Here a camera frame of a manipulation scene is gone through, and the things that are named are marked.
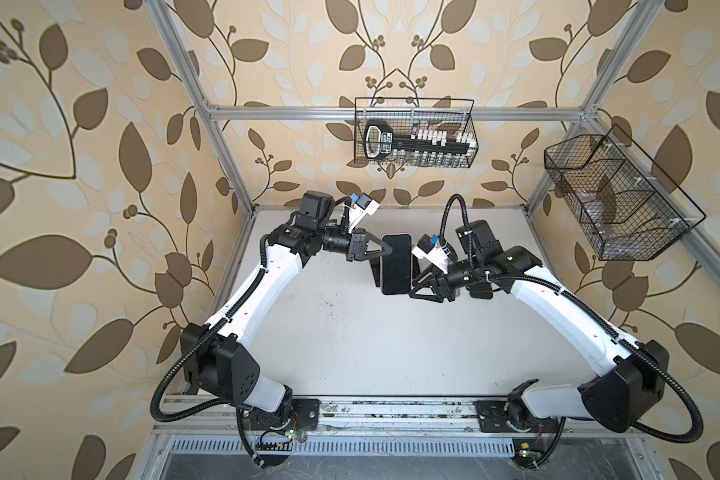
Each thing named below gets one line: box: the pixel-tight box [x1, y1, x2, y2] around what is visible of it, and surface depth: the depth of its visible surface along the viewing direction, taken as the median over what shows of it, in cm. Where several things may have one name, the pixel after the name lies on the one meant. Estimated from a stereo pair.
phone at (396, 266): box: [380, 233, 413, 296], surface depth 68 cm
